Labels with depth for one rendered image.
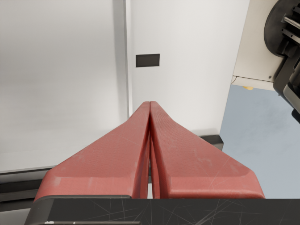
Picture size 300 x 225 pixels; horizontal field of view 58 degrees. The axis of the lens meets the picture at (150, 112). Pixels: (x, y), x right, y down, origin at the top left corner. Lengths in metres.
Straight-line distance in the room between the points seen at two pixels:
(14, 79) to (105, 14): 0.13
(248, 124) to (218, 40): 1.45
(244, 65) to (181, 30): 0.84
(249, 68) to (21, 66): 0.96
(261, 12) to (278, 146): 1.17
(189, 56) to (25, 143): 0.25
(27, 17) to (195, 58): 0.19
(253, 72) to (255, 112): 0.58
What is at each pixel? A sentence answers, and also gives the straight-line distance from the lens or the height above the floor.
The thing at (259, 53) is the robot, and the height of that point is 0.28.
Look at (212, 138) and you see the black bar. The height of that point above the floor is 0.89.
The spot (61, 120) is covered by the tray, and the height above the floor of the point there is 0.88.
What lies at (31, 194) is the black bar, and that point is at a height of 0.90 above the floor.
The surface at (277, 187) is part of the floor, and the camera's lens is 2.44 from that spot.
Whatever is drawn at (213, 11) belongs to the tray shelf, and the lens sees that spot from 0.33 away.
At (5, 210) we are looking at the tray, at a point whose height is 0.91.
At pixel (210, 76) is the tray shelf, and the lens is 0.37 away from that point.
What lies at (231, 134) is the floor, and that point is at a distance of 1.78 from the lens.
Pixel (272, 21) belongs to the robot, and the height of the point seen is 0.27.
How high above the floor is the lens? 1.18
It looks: 52 degrees down
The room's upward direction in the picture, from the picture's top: 164 degrees clockwise
